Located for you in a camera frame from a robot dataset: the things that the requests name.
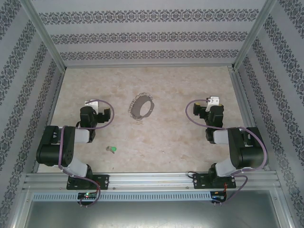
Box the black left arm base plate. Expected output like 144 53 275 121
66 174 110 190

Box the circuit board with green light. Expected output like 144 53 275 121
77 192 98 200

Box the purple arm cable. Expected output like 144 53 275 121
58 99 116 207
185 99 269 205

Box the aluminium corner post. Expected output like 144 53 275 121
234 0 278 69
19 0 67 69

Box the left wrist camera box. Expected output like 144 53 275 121
85 99 99 112

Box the aluminium mounting rail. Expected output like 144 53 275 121
22 172 278 190

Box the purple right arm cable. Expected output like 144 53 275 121
185 99 269 205

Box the grey sheet metal panel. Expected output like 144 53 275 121
23 199 283 228

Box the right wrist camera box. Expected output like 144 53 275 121
206 96 220 112

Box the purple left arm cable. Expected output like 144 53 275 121
58 99 116 207

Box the slotted grey cable duct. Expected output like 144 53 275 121
32 191 212 201

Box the aluminium side frame bar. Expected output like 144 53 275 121
228 66 262 173

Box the aluminium back frame bar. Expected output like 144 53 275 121
63 63 236 69

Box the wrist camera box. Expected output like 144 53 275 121
206 96 220 112
85 99 99 112

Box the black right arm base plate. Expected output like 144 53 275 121
192 173 237 190

